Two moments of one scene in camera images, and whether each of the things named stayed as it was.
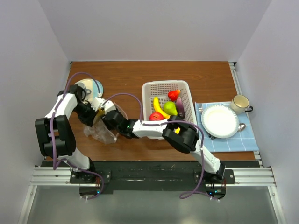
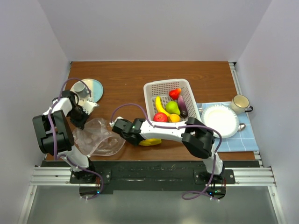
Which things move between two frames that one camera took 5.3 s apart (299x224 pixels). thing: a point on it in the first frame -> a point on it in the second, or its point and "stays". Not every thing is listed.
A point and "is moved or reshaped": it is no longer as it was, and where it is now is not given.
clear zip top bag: (100, 132) is moved or reshaped
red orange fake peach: (174, 94) stays
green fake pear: (170, 107) is moved or reshaped
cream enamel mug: (240, 104) stays
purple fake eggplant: (180, 108) is moved or reshaped
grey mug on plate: (82, 85) stays
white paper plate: (219, 121) stays
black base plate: (108, 178) stays
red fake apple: (156, 116) is moved or reshaped
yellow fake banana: (101, 112) -> (149, 142)
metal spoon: (241, 127) stays
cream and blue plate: (91, 84) stays
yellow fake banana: (158, 108) is moved or reshaped
